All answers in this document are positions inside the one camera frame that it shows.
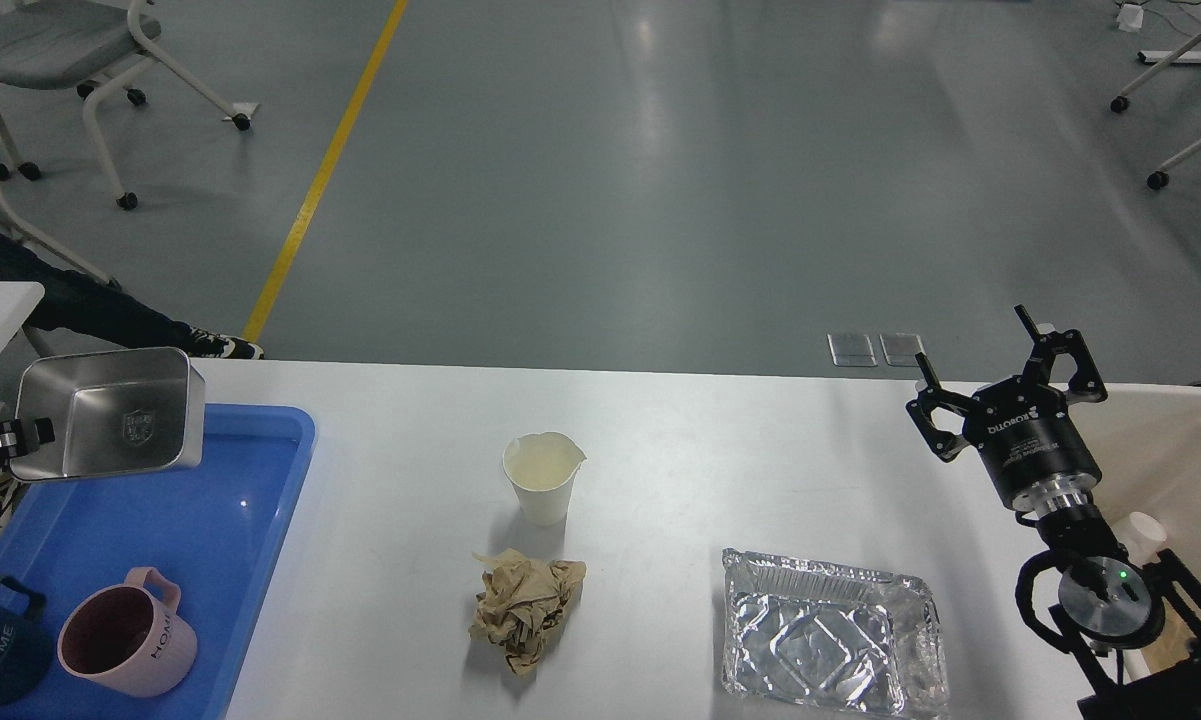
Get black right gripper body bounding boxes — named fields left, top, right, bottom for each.
left=964, top=376, right=1103, bottom=512

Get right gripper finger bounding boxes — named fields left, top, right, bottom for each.
left=1014, top=305, right=1109, bottom=406
left=906, top=352, right=987, bottom=462

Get square steel tray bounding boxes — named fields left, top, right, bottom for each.
left=10, top=347, right=204, bottom=482

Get pink ceramic mug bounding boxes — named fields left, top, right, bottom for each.
left=56, top=566, right=199, bottom=698

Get aluminium foil container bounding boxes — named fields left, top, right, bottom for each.
left=722, top=548, right=951, bottom=719

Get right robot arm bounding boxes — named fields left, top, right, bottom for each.
left=906, top=306, right=1201, bottom=719

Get beige plastic bin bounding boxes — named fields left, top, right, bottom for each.
left=1060, top=383, right=1201, bottom=680

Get right floor socket plate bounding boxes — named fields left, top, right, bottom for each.
left=878, top=332, right=925, bottom=366

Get floor socket plate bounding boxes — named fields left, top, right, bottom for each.
left=827, top=332, right=878, bottom=368
left=878, top=332, right=925, bottom=366

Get left floor socket plate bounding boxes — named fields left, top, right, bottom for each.
left=827, top=332, right=878, bottom=368

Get person in jeans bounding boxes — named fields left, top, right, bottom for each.
left=0, top=233, right=265, bottom=360

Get paper cup in bin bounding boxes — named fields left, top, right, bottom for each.
left=1112, top=511, right=1169, bottom=566

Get blue plastic tray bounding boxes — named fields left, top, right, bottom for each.
left=0, top=404, right=317, bottom=719

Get dark blue mug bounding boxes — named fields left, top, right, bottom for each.
left=0, top=575, right=56, bottom=706

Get grey office chair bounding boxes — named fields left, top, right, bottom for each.
left=0, top=1, right=252, bottom=211

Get white paper cup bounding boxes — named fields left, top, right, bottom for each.
left=501, top=432, right=587, bottom=527

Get crumpled brown paper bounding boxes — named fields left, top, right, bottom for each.
left=468, top=548, right=588, bottom=676

